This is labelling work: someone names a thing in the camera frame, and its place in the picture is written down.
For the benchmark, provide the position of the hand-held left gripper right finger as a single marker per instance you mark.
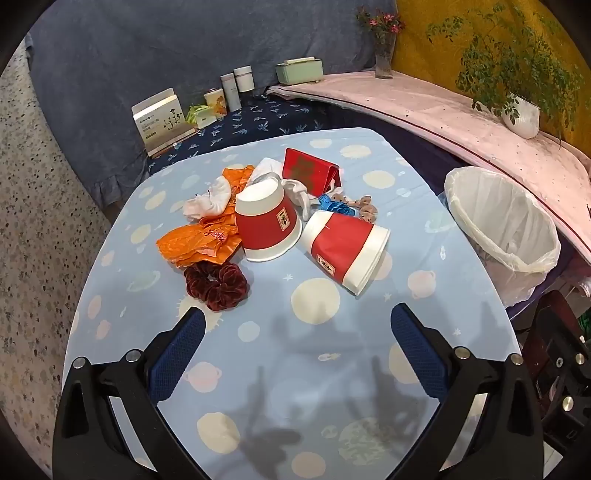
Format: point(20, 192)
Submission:
point(418, 355)

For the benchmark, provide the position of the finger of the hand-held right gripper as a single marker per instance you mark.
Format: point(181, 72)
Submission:
point(570, 383)

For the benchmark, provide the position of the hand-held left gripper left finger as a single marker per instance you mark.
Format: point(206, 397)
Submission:
point(178, 355)

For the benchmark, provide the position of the trash bin with white bag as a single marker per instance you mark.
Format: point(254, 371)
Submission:
point(521, 277)

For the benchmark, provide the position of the red and white paper cup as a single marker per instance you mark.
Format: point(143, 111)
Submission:
point(341, 244)
point(265, 226)

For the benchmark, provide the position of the orange plastic bag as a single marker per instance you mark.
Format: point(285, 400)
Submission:
point(194, 240)
point(238, 180)

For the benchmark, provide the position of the white sock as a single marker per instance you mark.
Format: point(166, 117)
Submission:
point(207, 201)
point(298, 194)

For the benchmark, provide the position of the dark red stool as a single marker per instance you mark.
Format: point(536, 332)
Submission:
point(551, 318)

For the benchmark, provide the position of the dark red velvet scrunchie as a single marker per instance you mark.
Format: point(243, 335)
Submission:
point(228, 281)

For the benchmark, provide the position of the blue planet print tablecloth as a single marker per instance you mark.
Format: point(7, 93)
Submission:
point(277, 332)

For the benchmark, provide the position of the brown patterned scrunchie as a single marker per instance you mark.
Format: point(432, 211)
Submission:
point(367, 210)

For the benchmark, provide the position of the blue ribbon bow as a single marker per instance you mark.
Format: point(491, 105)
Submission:
point(334, 205)

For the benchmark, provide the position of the white and gold gift box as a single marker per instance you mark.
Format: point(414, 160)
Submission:
point(161, 122)

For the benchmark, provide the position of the small green and white box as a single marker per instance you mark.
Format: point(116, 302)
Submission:
point(203, 119)

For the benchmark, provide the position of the navy leaf print cloth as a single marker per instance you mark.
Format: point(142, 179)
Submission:
point(268, 120)

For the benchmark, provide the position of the pink floral cloth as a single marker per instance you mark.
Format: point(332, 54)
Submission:
point(415, 101)

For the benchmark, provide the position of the orange print tin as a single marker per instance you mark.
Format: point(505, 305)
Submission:
point(216, 102)

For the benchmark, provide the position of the green plant in white pot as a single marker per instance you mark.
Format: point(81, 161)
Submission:
point(521, 115)

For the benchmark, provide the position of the grey tall bottle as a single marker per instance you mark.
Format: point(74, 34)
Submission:
point(231, 92)

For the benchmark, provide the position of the white round canister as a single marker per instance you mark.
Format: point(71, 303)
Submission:
point(244, 79)

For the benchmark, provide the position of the glass vase with pink flowers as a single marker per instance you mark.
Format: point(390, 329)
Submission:
point(384, 60)

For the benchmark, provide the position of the blue-grey blanket backdrop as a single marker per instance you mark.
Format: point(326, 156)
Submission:
point(138, 55)

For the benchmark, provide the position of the yellow cloth backdrop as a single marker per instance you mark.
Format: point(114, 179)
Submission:
point(425, 50)

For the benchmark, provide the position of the green tissue box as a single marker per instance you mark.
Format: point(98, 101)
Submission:
point(300, 73)

